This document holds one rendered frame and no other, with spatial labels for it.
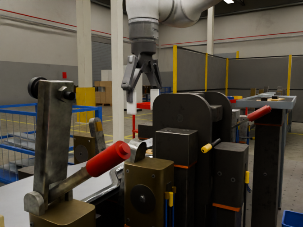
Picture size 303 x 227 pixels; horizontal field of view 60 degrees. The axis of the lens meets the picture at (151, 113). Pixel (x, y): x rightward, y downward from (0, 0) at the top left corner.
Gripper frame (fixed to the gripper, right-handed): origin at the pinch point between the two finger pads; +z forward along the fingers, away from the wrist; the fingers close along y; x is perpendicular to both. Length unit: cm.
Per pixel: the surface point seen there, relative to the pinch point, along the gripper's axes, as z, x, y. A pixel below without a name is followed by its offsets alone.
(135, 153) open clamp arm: 4.7, -17.3, -30.8
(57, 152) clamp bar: 0.9, -16.1, -46.7
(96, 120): 4.0, 13.7, -6.3
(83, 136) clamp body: 9.0, 17.0, -9.0
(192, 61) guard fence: -59, 186, 518
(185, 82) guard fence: -10, 188, 487
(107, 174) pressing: 13.4, -4.0, -22.8
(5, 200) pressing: 13.4, 3.3, -42.6
